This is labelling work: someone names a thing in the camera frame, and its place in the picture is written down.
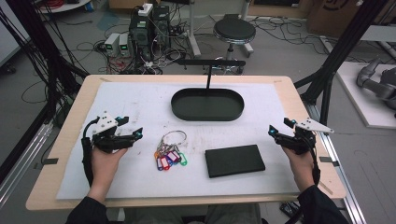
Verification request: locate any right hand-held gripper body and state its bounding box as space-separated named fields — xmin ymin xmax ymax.
xmin=277 ymin=117 xmax=336 ymax=156

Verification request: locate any white platform board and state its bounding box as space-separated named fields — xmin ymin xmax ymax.
xmin=335 ymin=61 xmax=396 ymax=130

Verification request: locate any white table mat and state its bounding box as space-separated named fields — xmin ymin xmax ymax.
xmin=55 ymin=81 xmax=301 ymax=201

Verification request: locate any thin wooden strip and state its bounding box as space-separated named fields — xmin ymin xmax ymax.
xmin=317 ymin=180 xmax=334 ymax=196

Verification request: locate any black frame post with cables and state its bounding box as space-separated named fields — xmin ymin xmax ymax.
xmin=0 ymin=0 xmax=90 ymax=126

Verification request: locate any key ring with coloured tags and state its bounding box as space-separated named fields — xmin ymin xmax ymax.
xmin=153 ymin=130 xmax=189 ymax=172

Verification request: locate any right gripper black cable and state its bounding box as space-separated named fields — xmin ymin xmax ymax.
xmin=306 ymin=136 xmax=321 ymax=187

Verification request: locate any white desk leg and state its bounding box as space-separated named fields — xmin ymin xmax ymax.
xmin=186 ymin=0 xmax=202 ymax=59
xmin=238 ymin=0 xmax=255 ymax=59

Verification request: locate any person's right hand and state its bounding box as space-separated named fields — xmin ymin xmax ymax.
xmin=281 ymin=146 xmax=316 ymax=191

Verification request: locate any black computer tower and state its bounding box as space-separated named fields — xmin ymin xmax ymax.
xmin=128 ymin=13 xmax=154 ymax=63
xmin=151 ymin=5 xmax=172 ymax=50

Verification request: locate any cardboard box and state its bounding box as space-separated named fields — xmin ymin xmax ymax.
xmin=306 ymin=0 xmax=396 ymax=39

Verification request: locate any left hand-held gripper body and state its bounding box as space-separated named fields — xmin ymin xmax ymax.
xmin=91 ymin=111 xmax=134 ymax=154

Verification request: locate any white power supply box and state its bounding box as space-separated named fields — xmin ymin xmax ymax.
xmin=104 ymin=32 xmax=121 ymax=57
xmin=119 ymin=32 xmax=133 ymax=58

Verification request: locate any white adapter box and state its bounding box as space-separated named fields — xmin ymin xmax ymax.
xmin=137 ymin=3 xmax=154 ymax=18

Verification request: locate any black round stool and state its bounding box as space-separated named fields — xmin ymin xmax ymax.
xmin=213 ymin=13 xmax=257 ymax=76

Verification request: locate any aluminium rail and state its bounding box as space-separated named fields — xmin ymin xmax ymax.
xmin=306 ymin=102 xmax=369 ymax=224
xmin=0 ymin=120 xmax=54 ymax=207

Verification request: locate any white round table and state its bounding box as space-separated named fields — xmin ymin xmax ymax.
xmin=36 ymin=0 xmax=93 ymax=15

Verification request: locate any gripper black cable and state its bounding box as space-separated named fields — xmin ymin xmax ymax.
xmin=306 ymin=136 xmax=321 ymax=187
xmin=80 ymin=119 xmax=95 ymax=188

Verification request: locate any person's left hand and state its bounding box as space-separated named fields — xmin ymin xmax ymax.
xmin=90 ymin=147 xmax=130 ymax=191

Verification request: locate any tangle of floor cables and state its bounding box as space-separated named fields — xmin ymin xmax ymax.
xmin=92 ymin=40 xmax=189 ymax=76

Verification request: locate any black oval tray with hanger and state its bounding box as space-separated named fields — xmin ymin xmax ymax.
xmin=170 ymin=59 xmax=247 ymax=122

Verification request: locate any black tape piece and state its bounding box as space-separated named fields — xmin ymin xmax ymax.
xmin=318 ymin=156 xmax=341 ymax=168
xmin=33 ymin=157 xmax=60 ymax=171

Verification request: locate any black device on floor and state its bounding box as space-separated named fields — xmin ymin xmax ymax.
xmin=278 ymin=201 xmax=302 ymax=219

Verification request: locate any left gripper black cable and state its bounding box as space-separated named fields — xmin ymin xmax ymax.
xmin=80 ymin=119 xmax=95 ymax=188

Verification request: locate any black wallet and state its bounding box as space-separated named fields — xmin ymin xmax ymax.
xmin=205 ymin=144 xmax=266 ymax=179

